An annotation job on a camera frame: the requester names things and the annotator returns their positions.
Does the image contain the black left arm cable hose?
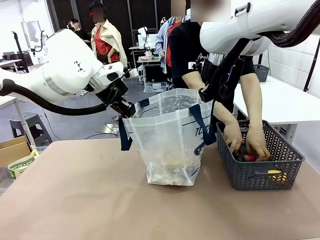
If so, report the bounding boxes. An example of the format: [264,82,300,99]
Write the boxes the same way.
[0,78,109,116]

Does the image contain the red and black item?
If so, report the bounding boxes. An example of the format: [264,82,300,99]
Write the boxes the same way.
[233,146,261,163]

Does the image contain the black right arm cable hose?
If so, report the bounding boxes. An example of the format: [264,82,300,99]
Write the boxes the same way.
[259,0,320,48]

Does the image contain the person's left hand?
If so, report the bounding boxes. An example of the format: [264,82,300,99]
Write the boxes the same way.
[245,126,271,162]

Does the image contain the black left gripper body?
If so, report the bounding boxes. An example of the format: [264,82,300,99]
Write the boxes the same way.
[95,79,130,107]

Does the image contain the person's right hand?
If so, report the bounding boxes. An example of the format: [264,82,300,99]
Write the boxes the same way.
[223,121,243,154]

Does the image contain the green and white paper bag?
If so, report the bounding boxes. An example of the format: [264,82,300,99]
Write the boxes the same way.
[7,149,40,180]

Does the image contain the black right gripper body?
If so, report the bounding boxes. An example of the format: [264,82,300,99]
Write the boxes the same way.
[202,56,245,102]

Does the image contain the grey plastic basket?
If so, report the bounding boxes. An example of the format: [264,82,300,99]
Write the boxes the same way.
[215,119,306,191]

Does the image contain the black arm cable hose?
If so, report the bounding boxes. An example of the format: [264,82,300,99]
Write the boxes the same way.
[0,78,109,116]
[259,0,320,48]

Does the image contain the black tripod stand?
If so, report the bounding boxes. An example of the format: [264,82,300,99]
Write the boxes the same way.
[303,47,320,93]

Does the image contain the white table with leg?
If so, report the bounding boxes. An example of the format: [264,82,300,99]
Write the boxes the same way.
[0,95,38,152]

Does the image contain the person's right forearm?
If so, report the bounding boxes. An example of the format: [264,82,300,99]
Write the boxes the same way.
[211,99,239,127]

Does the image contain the grey plastic stool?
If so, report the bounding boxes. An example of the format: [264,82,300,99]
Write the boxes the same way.
[9,112,53,146]

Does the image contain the brown cardboard box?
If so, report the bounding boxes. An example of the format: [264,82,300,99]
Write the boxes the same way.
[0,135,33,169]

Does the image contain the person's left forearm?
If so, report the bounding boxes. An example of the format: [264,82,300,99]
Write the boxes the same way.
[240,73,264,131]

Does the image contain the black floor cable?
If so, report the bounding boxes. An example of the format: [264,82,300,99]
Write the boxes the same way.
[84,123,120,140]

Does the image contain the person in black clothes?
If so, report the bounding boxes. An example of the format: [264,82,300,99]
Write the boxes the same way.
[70,18,91,45]

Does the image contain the person in black t-shirt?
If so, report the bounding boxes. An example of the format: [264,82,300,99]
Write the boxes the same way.
[169,20,257,131]

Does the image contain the clear plastic container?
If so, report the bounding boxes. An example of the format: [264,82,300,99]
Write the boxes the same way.
[144,81,168,94]

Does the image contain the woman in cream jacket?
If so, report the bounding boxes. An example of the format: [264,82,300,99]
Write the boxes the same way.
[89,0,129,68]

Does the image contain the yellow item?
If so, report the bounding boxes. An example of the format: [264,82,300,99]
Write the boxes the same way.
[267,169,289,185]

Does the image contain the person in blue shirt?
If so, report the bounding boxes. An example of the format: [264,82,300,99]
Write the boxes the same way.
[154,0,187,76]

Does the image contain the large white table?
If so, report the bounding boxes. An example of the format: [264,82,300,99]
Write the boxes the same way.
[231,74,320,137]

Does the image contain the grey mesh bin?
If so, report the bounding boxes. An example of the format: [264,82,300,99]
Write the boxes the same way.
[253,64,271,83]

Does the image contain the small white background robot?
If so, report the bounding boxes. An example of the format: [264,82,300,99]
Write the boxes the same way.
[137,26,156,57]

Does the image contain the clear shopping bag navy handles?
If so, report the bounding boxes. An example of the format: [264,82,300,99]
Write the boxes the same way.
[118,87,218,187]

